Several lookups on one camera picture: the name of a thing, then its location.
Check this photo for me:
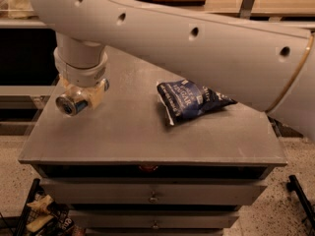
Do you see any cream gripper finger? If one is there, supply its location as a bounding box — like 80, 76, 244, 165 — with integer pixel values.
86, 79, 109, 109
59, 76, 79, 96

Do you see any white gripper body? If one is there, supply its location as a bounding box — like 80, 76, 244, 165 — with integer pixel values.
53, 49, 107, 88

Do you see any red bull can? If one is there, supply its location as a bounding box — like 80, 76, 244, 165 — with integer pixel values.
55, 94, 88, 116

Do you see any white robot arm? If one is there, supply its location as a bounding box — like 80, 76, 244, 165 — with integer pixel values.
30, 0, 315, 139

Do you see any grey drawer cabinet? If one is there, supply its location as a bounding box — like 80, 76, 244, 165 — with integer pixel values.
20, 49, 286, 236

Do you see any blue chip bag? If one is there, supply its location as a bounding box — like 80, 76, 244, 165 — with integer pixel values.
157, 79, 236, 126

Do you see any upper grey drawer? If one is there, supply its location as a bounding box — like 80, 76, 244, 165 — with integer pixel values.
41, 179, 267, 206

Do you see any grey drawer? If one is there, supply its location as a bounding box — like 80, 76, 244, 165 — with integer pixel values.
41, 179, 267, 206
70, 210, 238, 229

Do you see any clear plastic box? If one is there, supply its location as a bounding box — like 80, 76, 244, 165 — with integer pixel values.
0, 0, 36, 19

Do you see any lower grey drawer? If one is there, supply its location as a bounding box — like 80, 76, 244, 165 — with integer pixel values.
70, 210, 238, 229

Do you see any metal shelf rail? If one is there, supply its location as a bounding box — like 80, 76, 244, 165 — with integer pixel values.
0, 18, 315, 31

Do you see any black wire basket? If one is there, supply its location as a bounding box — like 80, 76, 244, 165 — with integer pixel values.
14, 179, 76, 236

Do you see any black frame right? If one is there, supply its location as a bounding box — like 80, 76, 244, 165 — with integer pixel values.
286, 175, 315, 229

